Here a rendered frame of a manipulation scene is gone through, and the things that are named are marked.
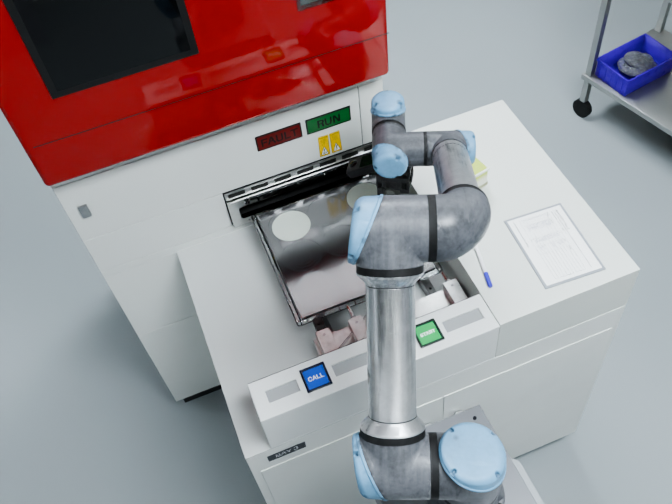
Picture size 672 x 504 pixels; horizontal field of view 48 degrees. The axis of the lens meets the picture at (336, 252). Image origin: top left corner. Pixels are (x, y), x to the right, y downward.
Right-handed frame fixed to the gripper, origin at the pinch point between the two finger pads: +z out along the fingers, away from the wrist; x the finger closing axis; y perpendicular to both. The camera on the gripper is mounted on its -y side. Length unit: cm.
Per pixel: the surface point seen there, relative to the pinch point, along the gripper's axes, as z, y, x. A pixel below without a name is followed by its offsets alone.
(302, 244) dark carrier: 1.4, -18.0, -15.2
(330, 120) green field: -18.6, -14.4, 8.9
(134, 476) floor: 91, -78, -53
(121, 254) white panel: 3, -64, -24
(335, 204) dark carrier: 1.4, -12.6, -1.2
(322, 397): -4, -2, -58
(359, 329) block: 0.5, 1.2, -37.6
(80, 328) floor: 91, -121, -2
